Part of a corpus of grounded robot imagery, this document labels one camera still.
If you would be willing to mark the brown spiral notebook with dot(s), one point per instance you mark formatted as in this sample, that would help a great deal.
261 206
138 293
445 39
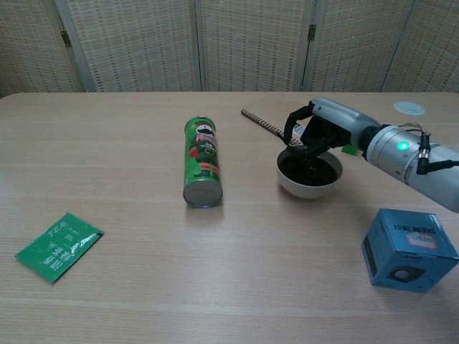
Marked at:
272 113

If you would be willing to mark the green toy building block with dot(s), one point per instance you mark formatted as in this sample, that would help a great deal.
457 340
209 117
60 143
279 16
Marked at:
349 149

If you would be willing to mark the woven folding screen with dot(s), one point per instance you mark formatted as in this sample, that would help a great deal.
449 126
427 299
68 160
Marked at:
143 43

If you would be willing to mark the green Pringles can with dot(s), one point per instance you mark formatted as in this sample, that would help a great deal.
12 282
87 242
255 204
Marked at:
201 161

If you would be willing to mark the green tea sachet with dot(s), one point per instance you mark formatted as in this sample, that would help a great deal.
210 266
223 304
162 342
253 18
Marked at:
54 251

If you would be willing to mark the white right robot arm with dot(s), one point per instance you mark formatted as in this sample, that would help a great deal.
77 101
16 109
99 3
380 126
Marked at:
394 157

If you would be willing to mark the black plastic spoon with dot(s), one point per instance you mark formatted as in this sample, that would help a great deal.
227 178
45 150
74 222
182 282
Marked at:
309 162

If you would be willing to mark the dark coffee liquid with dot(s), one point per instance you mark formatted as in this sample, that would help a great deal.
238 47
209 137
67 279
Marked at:
324 175

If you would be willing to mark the blue cardboard box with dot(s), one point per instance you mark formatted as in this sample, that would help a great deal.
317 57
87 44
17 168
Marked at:
412 251

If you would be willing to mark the white ceramic bowl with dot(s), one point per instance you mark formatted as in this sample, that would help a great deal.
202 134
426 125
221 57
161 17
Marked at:
308 192

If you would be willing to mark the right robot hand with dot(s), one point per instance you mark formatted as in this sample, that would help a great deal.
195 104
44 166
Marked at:
340 116

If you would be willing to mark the brass screen hinge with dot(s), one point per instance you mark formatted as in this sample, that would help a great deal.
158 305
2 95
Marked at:
65 38
312 32

